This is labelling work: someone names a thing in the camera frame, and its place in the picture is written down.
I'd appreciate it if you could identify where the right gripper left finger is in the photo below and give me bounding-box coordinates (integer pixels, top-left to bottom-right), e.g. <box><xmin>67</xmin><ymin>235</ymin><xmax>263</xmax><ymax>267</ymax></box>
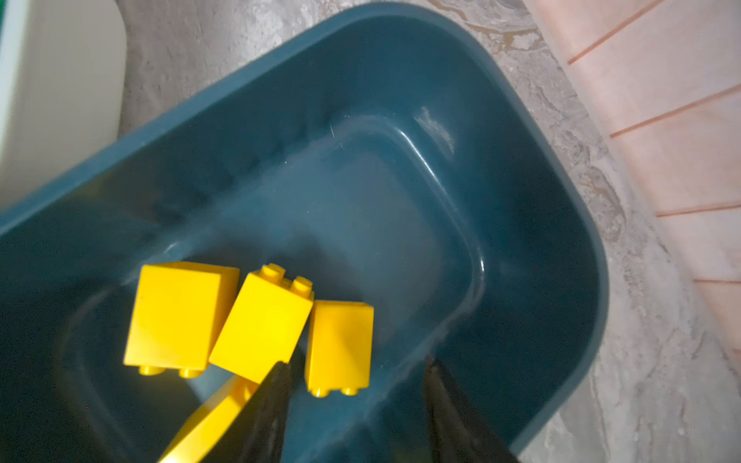
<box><xmin>203</xmin><ymin>362</ymin><xmax>291</xmax><ymax>463</ymax></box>

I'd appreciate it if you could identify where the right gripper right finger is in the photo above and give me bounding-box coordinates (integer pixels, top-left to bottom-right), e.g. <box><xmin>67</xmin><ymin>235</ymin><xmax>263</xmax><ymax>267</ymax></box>
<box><xmin>424</xmin><ymin>357</ymin><xmax>518</xmax><ymax>463</ymax></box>

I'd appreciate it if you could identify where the yellow brick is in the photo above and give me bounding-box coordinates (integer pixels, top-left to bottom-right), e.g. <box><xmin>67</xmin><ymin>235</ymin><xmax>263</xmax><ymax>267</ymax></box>
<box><xmin>158</xmin><ymin>375</ymin><xmax>259</xmax><ymax>462</ymax></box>
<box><xmin>123</xmin><ymin>262</ymin><xmax>240</xmax><ymax>379</ymax></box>
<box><xmin>305</xmin><ymin>300</ymin><xmax>374</xmax><ymax>399</ymax></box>
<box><xmin>210</xmin><ymin>264</ymin><xmax>315</xmax><ymax>383</ymax></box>

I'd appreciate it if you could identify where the teal plastic bin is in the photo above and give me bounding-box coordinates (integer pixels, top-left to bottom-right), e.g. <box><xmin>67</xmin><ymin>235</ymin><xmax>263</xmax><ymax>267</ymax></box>
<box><xmin>1</xmin><ymin>3</ymin><xmax>609</xmax><ymax>462</ymax></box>

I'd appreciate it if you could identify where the left white plastic bin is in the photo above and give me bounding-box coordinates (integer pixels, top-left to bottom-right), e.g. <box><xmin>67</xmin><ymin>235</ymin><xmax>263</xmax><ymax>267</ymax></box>
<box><xmin>1</xmin><ymin>1</ymin><xmax>127</xmax><ymax>208</ymax></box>

